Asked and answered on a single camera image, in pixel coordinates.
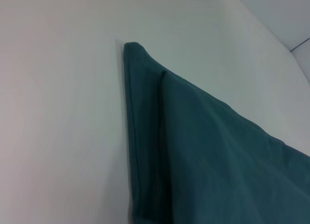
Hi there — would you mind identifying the teal shirt with white print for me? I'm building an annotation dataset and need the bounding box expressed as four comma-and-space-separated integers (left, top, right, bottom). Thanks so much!
123, 42, 310, 224

